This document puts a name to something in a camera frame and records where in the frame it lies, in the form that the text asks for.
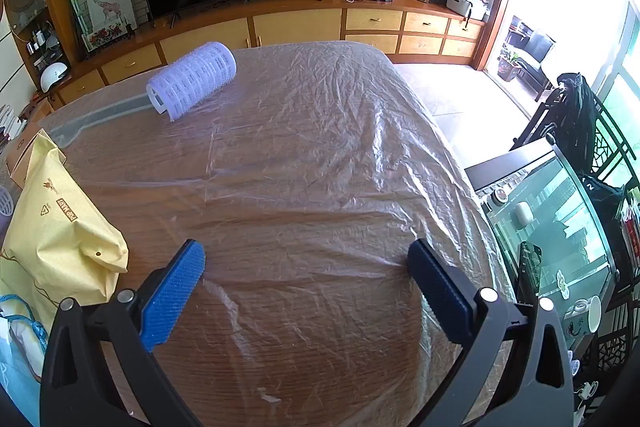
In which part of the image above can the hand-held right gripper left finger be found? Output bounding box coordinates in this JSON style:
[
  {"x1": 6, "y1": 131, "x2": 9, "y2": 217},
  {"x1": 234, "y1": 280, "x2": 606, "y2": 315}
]
[{"x1": 40, "y1": 239, "x2": 207, "y2": 427}]

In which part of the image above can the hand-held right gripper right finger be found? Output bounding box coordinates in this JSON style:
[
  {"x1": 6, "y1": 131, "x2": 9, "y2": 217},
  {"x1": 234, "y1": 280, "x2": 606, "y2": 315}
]
[{"x1": 406, "y1": 238, "x2": 575, "y2": 427}]

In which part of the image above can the yellow paper bag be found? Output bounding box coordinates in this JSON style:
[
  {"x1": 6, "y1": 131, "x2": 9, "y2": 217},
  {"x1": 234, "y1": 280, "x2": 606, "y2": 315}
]
[{"x1": 0, "y1": 129, "x2": 130, "y2": 333}]

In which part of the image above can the blue plastic bag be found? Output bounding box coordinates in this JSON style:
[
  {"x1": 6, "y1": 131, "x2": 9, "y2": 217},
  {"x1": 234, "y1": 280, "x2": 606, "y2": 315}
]
[{"x1": 0, "y1": 294, "x2": 49, "y2": 425}]

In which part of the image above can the white mug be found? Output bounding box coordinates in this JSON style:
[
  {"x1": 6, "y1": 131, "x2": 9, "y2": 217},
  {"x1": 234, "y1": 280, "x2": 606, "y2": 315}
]
[{"x1": 565, "y1": 296, "x2": 602, "y2": 334}]

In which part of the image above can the brown cardboard box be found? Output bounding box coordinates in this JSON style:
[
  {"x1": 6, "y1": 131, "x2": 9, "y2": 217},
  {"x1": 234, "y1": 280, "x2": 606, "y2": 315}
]
[{"x1": 5, "y1": 127, "x2": 53, "y2": 188}]

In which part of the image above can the white perforated plastic basket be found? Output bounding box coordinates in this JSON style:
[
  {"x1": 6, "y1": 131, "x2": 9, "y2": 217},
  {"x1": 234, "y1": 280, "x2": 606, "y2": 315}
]
[{"x1": 146, "y1": 42, "x2": 237, "y2": 122}]

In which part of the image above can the black bag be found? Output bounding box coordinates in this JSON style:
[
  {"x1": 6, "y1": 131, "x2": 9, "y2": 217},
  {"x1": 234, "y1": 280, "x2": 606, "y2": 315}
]
[{"x1": 550, "y1": 72, "x2": 613, "y2": 172}]

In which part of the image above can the potted plant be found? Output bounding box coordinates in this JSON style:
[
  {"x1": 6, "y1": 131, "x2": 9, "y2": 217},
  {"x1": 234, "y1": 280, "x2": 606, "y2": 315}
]
[{"x1": 497, "y1": 49, "x2": 523, "y2": 82}]

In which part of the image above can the white dome helmet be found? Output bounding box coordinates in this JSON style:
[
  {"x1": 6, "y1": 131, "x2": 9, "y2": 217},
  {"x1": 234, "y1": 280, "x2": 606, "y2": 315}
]
[{"x1": 40, "y1": 62, "x2": 69, "y2": 92}]

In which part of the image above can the dark balcony sofa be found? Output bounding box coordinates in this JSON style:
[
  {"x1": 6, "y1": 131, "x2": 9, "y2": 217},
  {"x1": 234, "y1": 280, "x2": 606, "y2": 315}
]
[{"x1": 507, "y1": 22, "x2": 557, "y2": 100}]

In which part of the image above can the red flower picture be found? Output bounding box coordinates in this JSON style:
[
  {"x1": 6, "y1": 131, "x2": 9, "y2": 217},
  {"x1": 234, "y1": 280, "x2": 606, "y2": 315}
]
[{"x1": 82, "y1": 23, "x2": 132, "y2": 52}]

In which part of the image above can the white case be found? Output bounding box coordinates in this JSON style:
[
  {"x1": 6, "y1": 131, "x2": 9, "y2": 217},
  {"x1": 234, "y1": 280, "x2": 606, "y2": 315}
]
[{"x1": 445, "y1": 0, "x2": 488, "y2": 22}]

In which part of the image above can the horse painting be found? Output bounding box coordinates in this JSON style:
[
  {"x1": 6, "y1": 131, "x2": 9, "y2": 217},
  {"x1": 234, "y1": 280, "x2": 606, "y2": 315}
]
[{"x1": 86, "y1": 0, "x2": 137, "y2": 32}]

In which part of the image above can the wooden television cabinet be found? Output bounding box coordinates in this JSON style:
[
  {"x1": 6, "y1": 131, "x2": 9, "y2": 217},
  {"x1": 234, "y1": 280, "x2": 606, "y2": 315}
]
[{"x1": 50, "y1": 0, "x2": 488, "y2": 108}]

